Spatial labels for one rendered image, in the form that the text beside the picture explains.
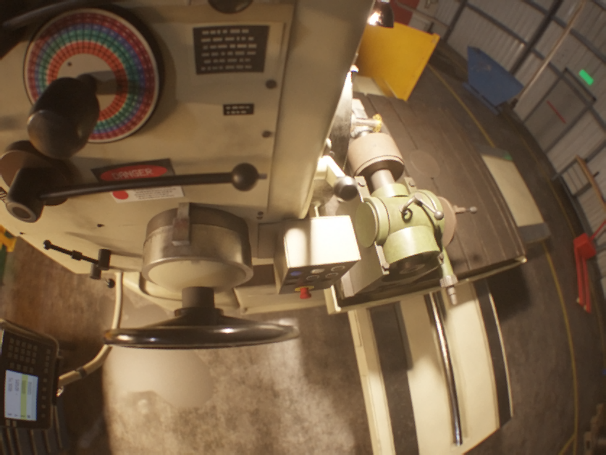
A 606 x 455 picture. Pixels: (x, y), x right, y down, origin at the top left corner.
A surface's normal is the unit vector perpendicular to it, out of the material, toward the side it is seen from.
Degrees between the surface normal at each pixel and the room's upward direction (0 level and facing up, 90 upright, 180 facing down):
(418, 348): 0
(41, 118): 71
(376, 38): 90
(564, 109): 90
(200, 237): 16
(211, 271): 64
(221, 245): 34
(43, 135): 90
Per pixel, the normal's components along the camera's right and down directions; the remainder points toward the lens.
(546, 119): -0.97, 0.07
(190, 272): 0.28, 0.54
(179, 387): 0.17, -0.46
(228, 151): 0.16, 0.89
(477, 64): -0.78, 0.48
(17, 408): 0.98, 0.00
